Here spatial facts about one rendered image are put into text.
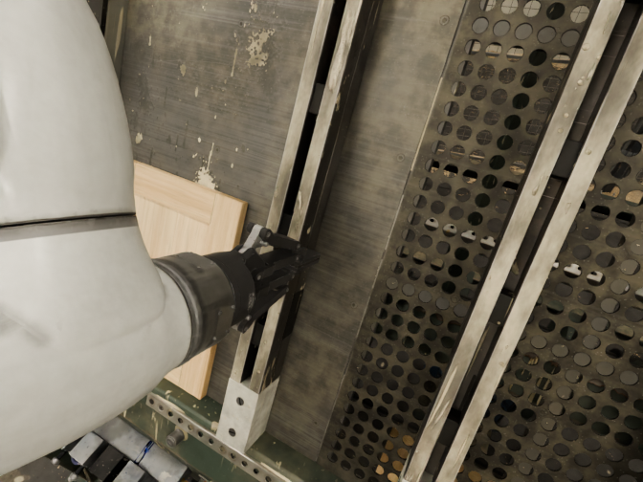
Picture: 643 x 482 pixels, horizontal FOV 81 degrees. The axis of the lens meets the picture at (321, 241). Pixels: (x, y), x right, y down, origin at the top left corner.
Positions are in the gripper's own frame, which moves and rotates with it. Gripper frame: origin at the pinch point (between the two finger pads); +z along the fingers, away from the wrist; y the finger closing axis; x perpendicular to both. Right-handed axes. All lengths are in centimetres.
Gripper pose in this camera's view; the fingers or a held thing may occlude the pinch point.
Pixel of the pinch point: (300, 258)
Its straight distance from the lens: 53.1
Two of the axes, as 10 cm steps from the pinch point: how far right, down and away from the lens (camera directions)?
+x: -8.8, -3.4, 3.4
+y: 2.6, -9.3, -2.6
